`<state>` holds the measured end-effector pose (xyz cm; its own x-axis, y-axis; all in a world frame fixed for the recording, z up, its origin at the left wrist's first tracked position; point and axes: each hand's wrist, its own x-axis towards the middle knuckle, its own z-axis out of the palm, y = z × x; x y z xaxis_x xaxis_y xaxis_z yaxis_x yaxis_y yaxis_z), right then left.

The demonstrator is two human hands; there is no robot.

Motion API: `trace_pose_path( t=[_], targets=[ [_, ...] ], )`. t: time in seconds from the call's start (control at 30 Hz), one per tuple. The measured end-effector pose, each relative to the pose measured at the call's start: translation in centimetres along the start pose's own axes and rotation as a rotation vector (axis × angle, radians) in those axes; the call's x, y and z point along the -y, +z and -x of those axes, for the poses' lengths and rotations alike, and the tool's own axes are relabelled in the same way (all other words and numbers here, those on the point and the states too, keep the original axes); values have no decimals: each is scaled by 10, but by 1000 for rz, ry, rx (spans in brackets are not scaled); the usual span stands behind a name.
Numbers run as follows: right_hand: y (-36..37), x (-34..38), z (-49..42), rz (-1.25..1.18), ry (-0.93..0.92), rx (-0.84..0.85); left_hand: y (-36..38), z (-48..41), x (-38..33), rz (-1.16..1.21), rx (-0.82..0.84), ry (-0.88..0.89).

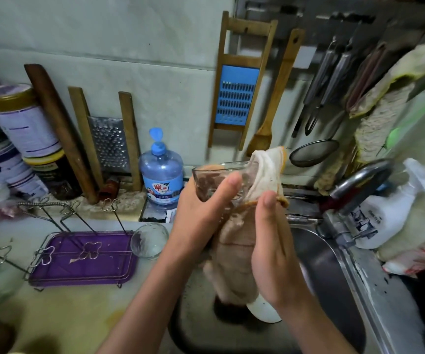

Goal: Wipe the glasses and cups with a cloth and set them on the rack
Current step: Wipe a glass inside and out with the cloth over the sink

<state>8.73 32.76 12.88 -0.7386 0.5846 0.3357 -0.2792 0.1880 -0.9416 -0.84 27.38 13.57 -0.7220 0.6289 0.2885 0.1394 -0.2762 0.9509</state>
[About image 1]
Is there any wall mounted metal utensil rack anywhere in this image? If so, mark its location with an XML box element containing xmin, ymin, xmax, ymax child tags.
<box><xmin>233</xmin><ymin>0</ymin><xmax>425</xmax><ymax>49</ymax></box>

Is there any small blue water bottle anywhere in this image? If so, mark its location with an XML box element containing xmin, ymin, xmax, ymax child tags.
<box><xmin>139</xmin><ymin>127</ymin><xmax>185</xmax><ymax>207</ymax></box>

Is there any person's left hand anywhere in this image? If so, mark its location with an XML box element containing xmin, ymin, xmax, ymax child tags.
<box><xmin>167</xmin><ymin>171</ymin><xmax>244</xmax><ymax>268</ymax></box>

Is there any stack of labelled tin cans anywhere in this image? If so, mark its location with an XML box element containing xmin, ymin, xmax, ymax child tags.
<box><xmin>0</xmin><ymin>83</ymin><xmax>81</xmax><ymax>202</ymax></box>

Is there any purple plastic tray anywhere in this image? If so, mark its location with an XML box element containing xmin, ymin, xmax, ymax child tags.
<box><xmin>28</xmin><ymin>231</ymin><xmax>138</xmax><ymax>287</ymax></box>

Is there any metal faucet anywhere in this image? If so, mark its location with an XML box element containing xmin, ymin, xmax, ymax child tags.
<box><xmin>318</xmin><ymin>160</ymin><xmax>394</xmax><ymax>248</ymax></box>

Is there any mesh strainer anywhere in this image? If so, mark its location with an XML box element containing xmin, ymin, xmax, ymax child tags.
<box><xmin>289</xmin><ymin>107</ymin><xmax>350</xmax><ymax>168</ymax></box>

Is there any white plate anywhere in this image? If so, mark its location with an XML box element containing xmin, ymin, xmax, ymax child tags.
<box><xmin>245</xmin><ymin>262</ymin><xmax>313</xmax><ymax>324</ymax></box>

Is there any hanging loofah sponge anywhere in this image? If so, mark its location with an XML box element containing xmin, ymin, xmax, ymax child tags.
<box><xmin>316</xmin><ymin>44</ymin><xmax>425</xmax><ymax>192</ymax></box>

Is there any person's right hand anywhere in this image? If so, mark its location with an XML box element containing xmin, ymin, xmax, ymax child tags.
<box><xmin>251</xmin><ymin>189</ymin><xmax>311</xmax><ymax>310</ymax></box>

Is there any pink and white plastic bag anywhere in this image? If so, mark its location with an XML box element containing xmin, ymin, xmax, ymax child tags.
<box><xmin>382</xmin><ymin>245</ymin><xmax>425</xmax><ymax>277</ymax></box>

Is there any person's left forearm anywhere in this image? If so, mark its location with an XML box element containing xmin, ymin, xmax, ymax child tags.
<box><xmin>98</xmin><ymin>254</ymin><xmax>213</xmax><ymax>354</ymax></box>

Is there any white spray bottle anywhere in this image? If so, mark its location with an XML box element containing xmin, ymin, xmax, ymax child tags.
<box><xmin>356</xmin><ymin>158</ymin><xmax>425</xmax><ymax>250</ymax></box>

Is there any wooden framed metal grater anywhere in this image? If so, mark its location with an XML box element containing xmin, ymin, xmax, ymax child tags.
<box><xmin>68</xmin><ymin>86</ymin><xmax>143</xmax><ymax>196</ymax></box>

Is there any metal wire cup rack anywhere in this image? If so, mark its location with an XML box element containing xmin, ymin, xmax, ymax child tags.
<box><xmin>0</xmin><ymin>197</ymin><xmax>141</xmax><ymax>292</ymax></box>

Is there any stainless steel sink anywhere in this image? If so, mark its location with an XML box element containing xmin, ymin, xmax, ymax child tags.
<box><xmin>167</xmin><ymin>186</ymin><xmax>420</xmax><ymax>354</ymax></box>

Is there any beige dish cloth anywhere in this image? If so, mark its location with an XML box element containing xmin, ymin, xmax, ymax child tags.
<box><xmin>201</xmin><ymin>146</ymin><xmax>291</xmax><ymax>307</ymax></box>

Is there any metal peeler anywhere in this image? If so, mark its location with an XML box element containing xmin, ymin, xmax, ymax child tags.
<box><xmin>304</xmin><ymin>40</ymin><xmax>357</xmax><ymax>137</ymax></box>
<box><xmin>291</xmin><ymin>36</ymin><xmax>340</xmax><ymax>139</ymax></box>

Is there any wooden rolling pin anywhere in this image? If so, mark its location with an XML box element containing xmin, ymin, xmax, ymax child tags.
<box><xmin>24</xmin><ymin>64</ymin><xmax>100</xmax><ymax>205</ymax></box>

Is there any wooden slicer with blue blade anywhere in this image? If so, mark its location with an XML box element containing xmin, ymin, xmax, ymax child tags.
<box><xmin>207</xmin><ymin>11</ymin><xmax>279</xmax><ymax>152</ymax></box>

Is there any wooden spatula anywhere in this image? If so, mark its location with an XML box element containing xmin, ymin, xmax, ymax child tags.
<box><xmin>245</xmin><ymin>28</ymin><xmax>307</xmax><ymax>158</ymax></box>

